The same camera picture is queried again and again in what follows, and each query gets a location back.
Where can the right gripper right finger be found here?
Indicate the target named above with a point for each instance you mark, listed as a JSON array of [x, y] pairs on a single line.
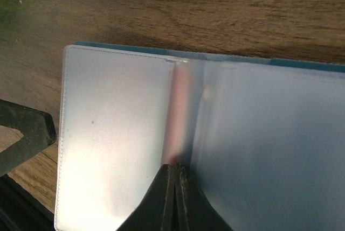
[[192, 209]]

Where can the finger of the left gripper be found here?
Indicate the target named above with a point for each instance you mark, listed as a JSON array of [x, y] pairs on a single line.
[[37, 128]]

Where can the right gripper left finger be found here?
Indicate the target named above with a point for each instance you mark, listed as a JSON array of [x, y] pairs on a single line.
[[156, 210]]

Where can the red card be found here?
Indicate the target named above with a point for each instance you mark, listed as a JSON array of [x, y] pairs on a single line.
[[175, 134]]

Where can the blue leather card holder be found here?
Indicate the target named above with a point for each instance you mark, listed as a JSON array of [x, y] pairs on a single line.
[[265, 137]]

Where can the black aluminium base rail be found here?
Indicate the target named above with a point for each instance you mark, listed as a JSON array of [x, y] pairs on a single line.
[[20, 210]]

